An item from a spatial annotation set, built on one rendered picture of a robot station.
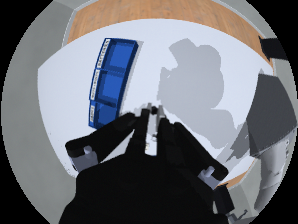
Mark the blue three-compartment tray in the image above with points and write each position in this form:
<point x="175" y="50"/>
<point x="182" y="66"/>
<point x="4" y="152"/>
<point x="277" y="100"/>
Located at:
<point x="117" y="54"/>

